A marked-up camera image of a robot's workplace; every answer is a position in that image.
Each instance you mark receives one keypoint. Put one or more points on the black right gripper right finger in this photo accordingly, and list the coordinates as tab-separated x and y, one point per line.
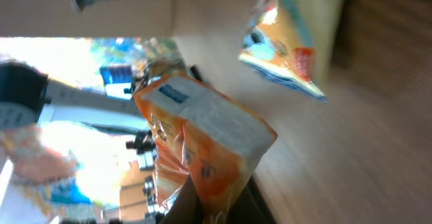
250	207

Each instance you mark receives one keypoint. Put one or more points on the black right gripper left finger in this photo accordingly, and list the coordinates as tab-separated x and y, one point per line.
187	208

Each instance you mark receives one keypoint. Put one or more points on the small orange tissue pack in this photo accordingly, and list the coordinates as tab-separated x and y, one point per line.
219	141

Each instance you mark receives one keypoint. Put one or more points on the beige snack bag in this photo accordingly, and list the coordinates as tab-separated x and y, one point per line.
289	42

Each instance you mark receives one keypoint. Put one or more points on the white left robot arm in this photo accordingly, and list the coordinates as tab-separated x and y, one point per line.
28	97

